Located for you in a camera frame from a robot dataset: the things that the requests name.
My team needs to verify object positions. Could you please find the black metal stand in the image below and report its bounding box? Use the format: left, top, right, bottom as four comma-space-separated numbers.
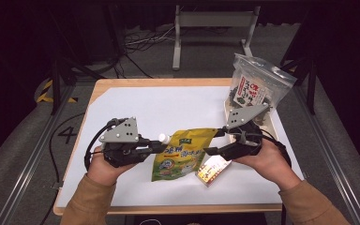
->
48, 55, 107, 116
279, 55, 319, 115

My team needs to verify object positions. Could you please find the white table mat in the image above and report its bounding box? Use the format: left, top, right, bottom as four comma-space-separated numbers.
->
56, 86, 305, 208

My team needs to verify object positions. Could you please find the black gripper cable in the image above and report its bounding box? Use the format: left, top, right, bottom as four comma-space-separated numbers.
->
257, 128, 293, 170
40, 112, 129, 225

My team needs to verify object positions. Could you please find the person's left hand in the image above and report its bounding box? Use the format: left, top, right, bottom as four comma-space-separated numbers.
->
87, 146, 139, 187

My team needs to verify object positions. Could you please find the white metal stand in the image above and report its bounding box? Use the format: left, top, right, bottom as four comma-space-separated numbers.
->
172, 4, 262, 71

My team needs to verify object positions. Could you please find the cream plastic container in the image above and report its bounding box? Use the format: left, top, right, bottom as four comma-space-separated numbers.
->
223, 98, 279, 140

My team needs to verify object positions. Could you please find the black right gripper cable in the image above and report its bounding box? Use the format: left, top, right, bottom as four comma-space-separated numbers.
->
257, 128, 293, 170

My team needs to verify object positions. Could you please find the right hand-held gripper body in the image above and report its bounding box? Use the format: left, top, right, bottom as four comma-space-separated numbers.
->
225, 102, 270, 161

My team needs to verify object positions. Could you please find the aluminium floor rail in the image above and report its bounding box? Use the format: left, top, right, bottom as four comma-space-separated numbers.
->
293, 85, 360, 225
0, 85, 76, 225

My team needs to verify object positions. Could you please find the yellow green spouted pouch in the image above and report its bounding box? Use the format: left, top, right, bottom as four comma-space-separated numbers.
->
151, 127, 220, 183

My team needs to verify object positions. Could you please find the yellow black hazard tape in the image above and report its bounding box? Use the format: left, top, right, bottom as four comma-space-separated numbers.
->
37, 79, 78, 104

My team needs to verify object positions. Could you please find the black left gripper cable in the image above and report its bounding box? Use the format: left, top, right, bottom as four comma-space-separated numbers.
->
40, 112, 129, 225

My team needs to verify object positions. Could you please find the person's right hand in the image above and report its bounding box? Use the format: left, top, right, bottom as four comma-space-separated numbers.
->
232, 139, 303, 191

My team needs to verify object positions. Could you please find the bundle of floor cables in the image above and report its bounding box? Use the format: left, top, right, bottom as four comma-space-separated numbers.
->
123, 26, 177, 55

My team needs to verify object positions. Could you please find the clear bag of dried seaweed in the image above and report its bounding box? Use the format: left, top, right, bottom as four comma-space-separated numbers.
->
227, 52, 298, 127

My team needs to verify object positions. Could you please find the small red yellow box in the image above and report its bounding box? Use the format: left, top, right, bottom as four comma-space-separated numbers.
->
195, 155, 233, 188

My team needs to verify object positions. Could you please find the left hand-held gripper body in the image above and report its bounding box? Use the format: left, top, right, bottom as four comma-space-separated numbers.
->
98, 116, 158, 168

